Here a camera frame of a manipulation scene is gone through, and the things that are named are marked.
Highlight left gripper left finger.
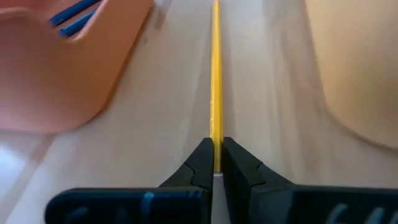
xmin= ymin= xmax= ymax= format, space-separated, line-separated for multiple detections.
xmin=45 ymin=138 xmax=215 ymax=224

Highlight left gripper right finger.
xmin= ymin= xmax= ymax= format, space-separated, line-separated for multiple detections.
xmin=221 ymin=136 xmax=398 ymax=224

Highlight yellow pencil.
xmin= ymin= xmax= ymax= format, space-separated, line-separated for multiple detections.
xmin=209 ymin=0 xmax=224 ymax=174

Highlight blue pens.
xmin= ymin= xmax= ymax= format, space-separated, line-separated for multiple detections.
xmin=49 ymin=0 xmax=103 ymax=27

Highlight yellow plastic bin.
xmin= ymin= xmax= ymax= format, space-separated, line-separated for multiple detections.
xmin=303 ymin=0 xmax=398 ymax=151

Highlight orange plastic bin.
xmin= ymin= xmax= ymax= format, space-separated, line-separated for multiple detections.
xmin=0 ymin=0 xmax=155 ymax=135

